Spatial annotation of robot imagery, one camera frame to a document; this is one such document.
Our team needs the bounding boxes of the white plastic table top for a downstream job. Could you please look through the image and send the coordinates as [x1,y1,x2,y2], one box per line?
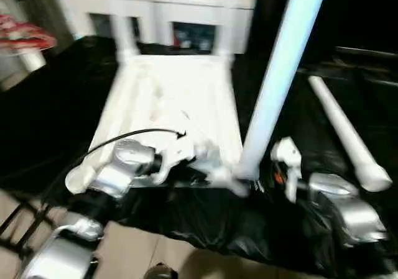
[64,52,253,196]

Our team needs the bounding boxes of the white plastic table leg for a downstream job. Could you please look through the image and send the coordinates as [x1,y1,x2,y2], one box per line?
[213,0,243,63]
[235,0,331,181]
[307,75,394,193]
[107,0,142,63]

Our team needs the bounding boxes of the grey robot foot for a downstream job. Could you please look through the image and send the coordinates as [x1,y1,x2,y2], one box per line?
[145,262,178,279]

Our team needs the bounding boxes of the black shiny mat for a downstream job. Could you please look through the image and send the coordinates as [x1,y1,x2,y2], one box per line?
[0,35,398,279]

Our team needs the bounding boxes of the black flat bar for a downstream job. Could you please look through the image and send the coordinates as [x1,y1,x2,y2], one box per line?
[334,45,398,62]

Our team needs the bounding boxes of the white cabinet with glass doors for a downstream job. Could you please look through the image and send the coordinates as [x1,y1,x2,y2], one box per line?
[63,0,257,55]

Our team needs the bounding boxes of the black cabinet with gold label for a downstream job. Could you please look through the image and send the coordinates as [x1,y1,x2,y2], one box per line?
[248,0,398,71]

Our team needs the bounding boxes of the red clothes hangers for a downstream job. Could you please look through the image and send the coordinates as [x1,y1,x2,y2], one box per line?
[0,13,57,55]

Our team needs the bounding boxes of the grey curtain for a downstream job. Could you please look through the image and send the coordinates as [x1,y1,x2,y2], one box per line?
[23,0,75,56]

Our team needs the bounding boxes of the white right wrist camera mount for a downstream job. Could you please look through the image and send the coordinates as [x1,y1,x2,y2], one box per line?
[269,135,303,204]

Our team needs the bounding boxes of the black folding table frame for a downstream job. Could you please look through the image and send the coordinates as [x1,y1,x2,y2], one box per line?
[0,191,55,255]

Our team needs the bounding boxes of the white post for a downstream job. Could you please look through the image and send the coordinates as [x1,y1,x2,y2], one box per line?
[18,50,47,72]

